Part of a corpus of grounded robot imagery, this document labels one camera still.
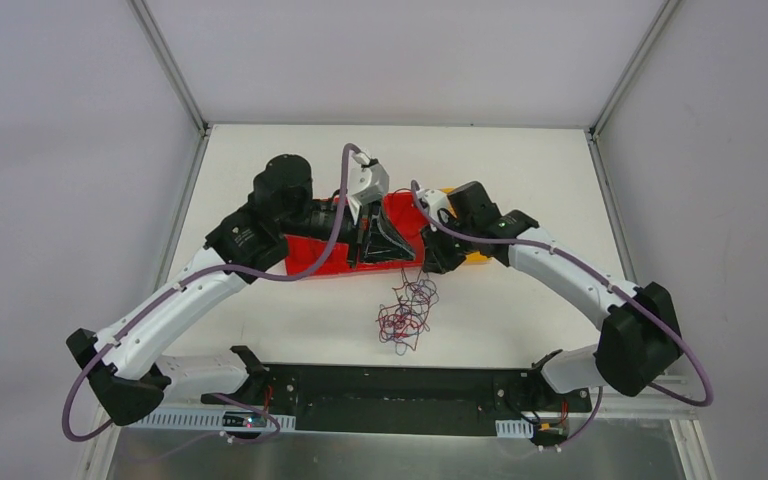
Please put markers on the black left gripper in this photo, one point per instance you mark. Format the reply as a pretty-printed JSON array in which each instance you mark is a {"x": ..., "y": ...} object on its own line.
[{"x": 363, "y": 235}]

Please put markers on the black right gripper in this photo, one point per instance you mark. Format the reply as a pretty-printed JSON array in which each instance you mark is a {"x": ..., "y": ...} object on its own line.
[{"x": 443, "y": 245}]

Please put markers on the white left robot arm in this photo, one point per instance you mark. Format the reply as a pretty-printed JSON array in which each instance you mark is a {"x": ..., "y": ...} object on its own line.
[{"x": 127, "y": 365}]

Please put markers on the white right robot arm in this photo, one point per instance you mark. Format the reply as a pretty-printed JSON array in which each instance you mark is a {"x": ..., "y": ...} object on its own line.
[{"x": 638, "y": 328}]

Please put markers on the yellow plastic bin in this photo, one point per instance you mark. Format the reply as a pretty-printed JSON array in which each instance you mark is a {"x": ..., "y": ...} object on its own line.
[{"x": 474, "y": 258}]

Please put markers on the right red plastic bin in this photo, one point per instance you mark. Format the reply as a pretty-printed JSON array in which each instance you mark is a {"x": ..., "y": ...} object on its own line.
[{"x": 408, "y": 221}]

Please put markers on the red plastic bin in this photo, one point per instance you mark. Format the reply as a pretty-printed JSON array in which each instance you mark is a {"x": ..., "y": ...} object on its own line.
[
  {"x": 408, "y": 221},
  {"x": 304, "y": 252},
  {"x": 384, "y": 268}
]

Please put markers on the middle red plastic bin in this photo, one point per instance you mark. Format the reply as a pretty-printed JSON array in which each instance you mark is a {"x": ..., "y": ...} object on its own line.
[{"x": 384, "y": 268}]

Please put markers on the left red plastic bin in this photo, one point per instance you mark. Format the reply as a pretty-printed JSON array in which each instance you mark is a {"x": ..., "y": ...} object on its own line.
[{"x": 304, "y": 252}]

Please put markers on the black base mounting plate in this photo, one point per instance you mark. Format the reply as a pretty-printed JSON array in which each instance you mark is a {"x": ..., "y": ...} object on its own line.
[{"x": 391, "y": 400}]

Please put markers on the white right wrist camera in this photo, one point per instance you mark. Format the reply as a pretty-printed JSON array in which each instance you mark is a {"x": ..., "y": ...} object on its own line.
[{"x": 436, "y": 205}]

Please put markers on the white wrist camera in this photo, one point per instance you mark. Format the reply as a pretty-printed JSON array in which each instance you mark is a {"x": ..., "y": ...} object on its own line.
[
  {"x": 367, "y": 183},
  {"x": 436, "y": 205}
]

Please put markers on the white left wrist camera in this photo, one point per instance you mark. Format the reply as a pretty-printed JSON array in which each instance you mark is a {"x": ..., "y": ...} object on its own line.
[{"x": 367, "y": 183}]

